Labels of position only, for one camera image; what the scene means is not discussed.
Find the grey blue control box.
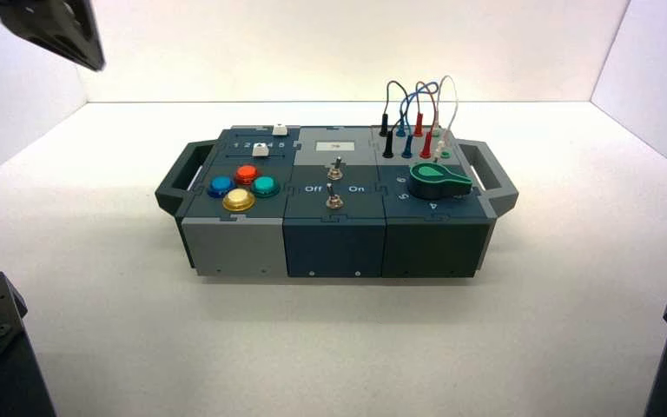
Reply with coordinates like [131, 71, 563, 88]
[155, 123, 520, 280]

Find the green round push button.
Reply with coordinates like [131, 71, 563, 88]
[251, 175, 281, 199]

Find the red round push button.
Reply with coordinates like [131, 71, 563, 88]
[234, 164, 261, 186]

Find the yellow round push button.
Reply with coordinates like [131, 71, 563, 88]
[222, 189, 256, 213]

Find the green rotary knob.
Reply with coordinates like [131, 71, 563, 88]
[409, 162, 474, 202]

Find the blue round push button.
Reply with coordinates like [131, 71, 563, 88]
[207, 175, 236, 199]

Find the black jumper cable with plugs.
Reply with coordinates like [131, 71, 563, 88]
[379, 80, 409, 159]

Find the blue jumper cable with plugs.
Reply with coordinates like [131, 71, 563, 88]
[395, 81, 439, 159]

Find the red jumper cable with plugs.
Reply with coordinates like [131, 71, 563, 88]
[413, 82, 435, 161]

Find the white jumper cable with plugs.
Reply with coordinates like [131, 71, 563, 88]
[430, 75, 459, 165]

